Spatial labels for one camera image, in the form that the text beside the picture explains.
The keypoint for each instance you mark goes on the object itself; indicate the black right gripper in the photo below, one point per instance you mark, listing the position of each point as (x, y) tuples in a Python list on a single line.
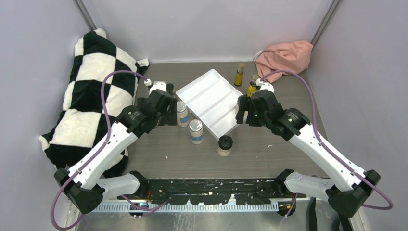
[(247, 104)]

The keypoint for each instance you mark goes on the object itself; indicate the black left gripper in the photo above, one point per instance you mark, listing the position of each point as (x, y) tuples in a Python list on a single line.
[(172, 115)]

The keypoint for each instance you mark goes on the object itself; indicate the silver lid jar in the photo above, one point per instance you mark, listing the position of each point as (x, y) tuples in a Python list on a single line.
[(196, 131), (182, 114)]

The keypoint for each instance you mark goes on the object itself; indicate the black cap jar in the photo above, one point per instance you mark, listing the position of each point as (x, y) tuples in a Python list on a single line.
[(245, 117), (225, 144)]

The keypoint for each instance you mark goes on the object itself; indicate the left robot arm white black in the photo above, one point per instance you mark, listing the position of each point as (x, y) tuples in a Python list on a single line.
[(82, 183)]

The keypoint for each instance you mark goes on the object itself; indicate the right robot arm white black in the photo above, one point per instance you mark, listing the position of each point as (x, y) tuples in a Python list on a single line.
[(348, 185)]

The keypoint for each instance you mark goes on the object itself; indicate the yellow oil bottle near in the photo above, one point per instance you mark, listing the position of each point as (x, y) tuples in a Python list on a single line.
[(252, 87)]

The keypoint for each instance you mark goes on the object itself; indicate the yellow oil bottle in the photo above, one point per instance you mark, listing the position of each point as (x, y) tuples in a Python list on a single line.
[(239, 75), (252, 87)]

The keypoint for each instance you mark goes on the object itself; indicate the yellow oil bottle far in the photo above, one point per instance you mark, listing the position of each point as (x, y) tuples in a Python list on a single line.
[(239, 75)]

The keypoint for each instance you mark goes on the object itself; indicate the small dark bottle far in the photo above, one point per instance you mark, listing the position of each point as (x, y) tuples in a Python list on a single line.
[(170, 88)]

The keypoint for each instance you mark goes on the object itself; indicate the white divided plastic tray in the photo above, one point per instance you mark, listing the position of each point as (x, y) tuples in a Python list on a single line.
[(212, 100)]

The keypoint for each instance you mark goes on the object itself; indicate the pink cloth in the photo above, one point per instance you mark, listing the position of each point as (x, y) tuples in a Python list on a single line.
[(292, 56)]

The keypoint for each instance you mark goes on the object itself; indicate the black white checkered blanket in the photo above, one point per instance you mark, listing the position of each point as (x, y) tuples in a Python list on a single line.
[(101, 84)]

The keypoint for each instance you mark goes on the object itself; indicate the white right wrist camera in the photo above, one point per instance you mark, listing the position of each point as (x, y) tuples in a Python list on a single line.
[(264, 85)]

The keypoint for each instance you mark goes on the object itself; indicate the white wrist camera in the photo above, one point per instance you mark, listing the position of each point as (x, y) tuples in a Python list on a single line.
[(264, 85), (156, 85)]

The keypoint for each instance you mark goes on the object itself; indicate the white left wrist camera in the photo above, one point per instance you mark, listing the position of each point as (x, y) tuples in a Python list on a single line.
[(156, 85)]

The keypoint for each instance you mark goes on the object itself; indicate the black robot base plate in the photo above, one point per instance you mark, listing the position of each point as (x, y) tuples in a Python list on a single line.
[(211, 191)]

